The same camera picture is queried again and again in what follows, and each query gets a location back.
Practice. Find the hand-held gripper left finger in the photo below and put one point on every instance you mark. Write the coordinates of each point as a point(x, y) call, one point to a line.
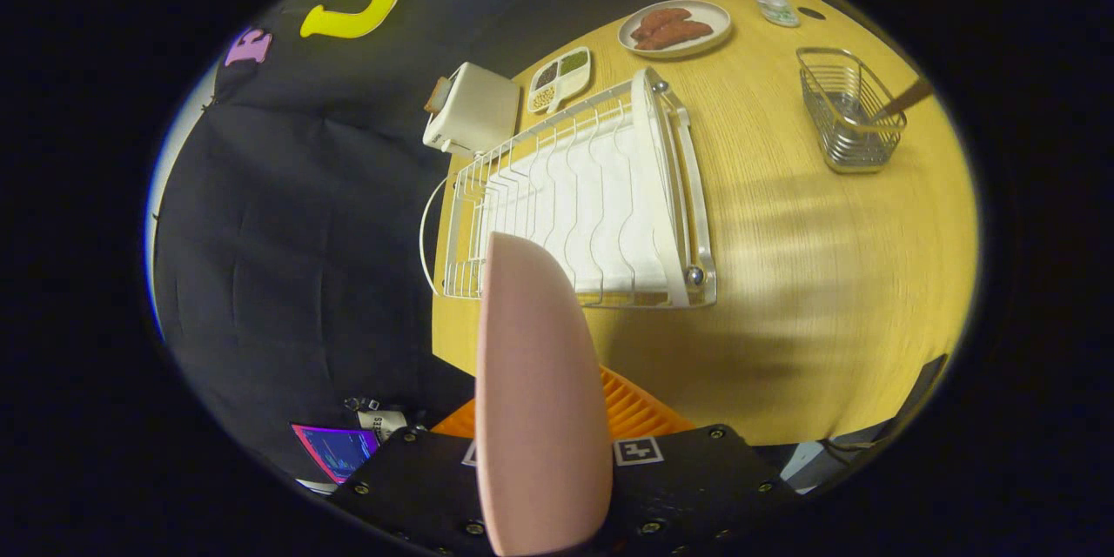
point(418, 479)

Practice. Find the white divided condiment tray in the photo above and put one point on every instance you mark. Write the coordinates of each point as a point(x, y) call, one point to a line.
point(561, 78)

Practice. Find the white drip tray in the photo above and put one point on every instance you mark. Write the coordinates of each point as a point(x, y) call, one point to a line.
point(600, 191)

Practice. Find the purple lit screen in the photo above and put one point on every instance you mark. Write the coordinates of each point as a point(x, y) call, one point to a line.
point(335, 451)

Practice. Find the brown sausage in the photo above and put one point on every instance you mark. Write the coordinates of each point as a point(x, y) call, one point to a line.
point(679, 35)
point(661, 19)

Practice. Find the cream toaster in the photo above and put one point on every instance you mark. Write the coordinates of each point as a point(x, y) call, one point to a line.
point(479, 109)

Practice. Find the bread slice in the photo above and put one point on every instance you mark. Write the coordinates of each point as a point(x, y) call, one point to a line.
point(437, 94)

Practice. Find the pink plate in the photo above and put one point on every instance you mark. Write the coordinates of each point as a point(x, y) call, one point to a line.
point(540, 400)

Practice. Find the white printed tag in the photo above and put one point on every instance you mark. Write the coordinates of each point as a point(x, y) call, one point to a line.
point(383, 424)

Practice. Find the grey round sausage dish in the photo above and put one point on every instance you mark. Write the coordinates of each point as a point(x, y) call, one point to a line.
point(709, 17)

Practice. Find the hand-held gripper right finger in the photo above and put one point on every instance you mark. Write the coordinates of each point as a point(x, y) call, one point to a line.
point(696, 487)

